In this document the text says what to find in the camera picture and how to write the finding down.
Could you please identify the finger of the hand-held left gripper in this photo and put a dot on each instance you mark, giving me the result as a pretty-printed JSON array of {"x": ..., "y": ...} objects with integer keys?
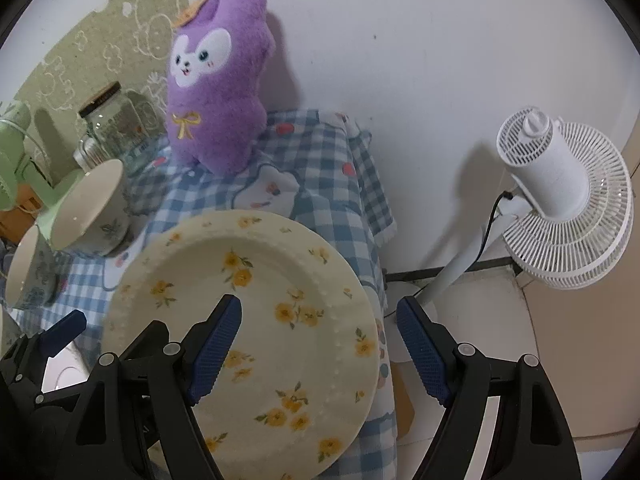
[{"x": 65, "y": 327}]

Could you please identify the cotton swab container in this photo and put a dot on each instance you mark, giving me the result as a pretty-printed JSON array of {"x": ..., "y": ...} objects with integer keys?
[{"x": 89, "y": 155}]

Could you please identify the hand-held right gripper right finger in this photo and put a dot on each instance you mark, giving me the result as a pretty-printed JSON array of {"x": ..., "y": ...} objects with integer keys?
[{"x": 422, "y": 355}]

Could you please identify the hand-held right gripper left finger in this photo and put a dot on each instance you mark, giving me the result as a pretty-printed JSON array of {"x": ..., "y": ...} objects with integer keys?
[{"x": 215, "y": 352}]

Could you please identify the white floral bowl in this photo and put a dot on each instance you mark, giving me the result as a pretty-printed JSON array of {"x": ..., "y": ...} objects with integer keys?
[{"x": 85, "y": 205}]

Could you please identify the blue checkered tablecloth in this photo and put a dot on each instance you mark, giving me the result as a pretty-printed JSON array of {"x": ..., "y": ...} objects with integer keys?
[{"x": 320, "y": 170}]

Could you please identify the small floral cup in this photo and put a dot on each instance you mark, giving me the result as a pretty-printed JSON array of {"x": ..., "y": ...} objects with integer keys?
[{"x": 25, "y": 270}]

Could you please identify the yellow floral plate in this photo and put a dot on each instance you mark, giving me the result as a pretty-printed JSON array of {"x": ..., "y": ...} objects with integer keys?
[{"x": 300, "y": 270}]

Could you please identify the white standing fan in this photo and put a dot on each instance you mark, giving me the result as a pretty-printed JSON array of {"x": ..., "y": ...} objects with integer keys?
[{"x": 550, "y": 170}]

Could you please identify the glass jar with black lid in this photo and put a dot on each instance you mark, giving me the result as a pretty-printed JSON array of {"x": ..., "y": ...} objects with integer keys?
[{"x": 120, "y": 130}]

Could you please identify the green patterned wall mat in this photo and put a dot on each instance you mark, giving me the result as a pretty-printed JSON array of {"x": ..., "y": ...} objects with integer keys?
[{"x": 90, "y": 35}]

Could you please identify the purple plush toy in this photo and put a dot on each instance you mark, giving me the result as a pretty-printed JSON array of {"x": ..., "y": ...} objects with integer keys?
[{"x": 220, "y": 110}]

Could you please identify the green desk fan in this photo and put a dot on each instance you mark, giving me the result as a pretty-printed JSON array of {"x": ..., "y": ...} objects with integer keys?
[{"x": 15, "y": 160}]

